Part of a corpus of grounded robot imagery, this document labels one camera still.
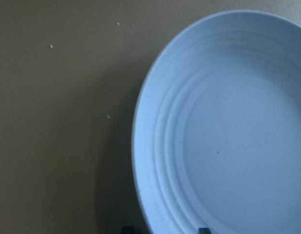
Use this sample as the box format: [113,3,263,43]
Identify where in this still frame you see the blue plate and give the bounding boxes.
[132,10,301,234]

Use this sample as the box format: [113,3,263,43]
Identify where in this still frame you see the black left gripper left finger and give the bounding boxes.
[121,226,135,234]

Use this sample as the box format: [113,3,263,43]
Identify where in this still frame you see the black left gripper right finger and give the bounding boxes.
[198,221,210,234]

